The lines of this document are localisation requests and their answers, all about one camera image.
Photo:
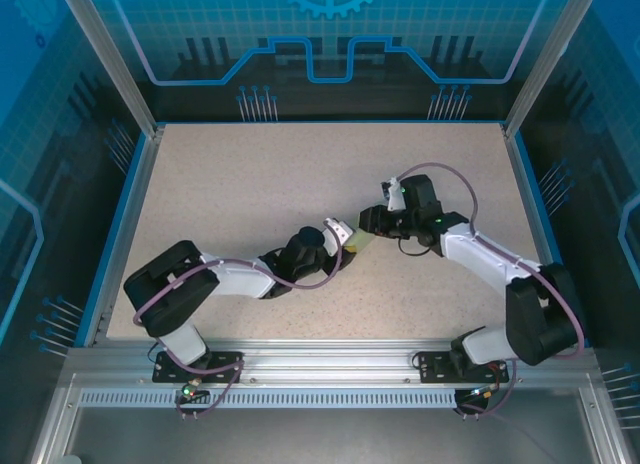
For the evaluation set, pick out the green paper box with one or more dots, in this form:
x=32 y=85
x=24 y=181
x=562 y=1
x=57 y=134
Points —
x=361 y=240

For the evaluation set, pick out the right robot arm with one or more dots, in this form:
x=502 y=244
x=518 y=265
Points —
x=540 y=319

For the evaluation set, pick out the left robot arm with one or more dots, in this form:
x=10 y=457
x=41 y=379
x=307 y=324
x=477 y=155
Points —
x=170 y=289

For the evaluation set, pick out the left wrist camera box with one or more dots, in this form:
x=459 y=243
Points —
x=340 y=230

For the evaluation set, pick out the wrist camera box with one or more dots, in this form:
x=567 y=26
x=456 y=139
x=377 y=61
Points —
x=340 y=230
x=395 y=199

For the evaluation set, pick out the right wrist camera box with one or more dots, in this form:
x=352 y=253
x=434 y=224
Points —
x=395 y=199

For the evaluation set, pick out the right aluminium side rail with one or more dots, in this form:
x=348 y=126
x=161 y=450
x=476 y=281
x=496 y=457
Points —
x=524 y=194

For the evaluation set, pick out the aluminium side rail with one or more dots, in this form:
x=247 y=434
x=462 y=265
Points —
x=524 y=194
x=139 y=194

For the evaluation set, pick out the aluminium mounting rail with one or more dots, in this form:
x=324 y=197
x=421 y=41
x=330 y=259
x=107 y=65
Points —
x=325 y=359

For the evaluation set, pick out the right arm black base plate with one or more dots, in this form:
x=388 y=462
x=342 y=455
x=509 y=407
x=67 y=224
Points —
x=430 y=366

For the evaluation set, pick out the left aluminium side rail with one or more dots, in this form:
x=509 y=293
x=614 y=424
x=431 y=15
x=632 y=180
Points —
x=139 y=194

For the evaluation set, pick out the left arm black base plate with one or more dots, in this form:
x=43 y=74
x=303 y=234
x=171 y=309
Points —
x=167 y=371

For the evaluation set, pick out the right aluminium frame post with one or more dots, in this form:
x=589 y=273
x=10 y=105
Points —
x=547 y=59

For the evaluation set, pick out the aluminium frame post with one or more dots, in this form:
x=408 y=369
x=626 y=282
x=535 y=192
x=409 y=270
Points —
x=547 y=59
x=114 y=59

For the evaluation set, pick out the left aluminium frame post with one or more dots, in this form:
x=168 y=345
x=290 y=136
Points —
x=114 y=59

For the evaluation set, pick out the aluminium lower frame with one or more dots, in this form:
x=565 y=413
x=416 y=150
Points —
x=52 y=424

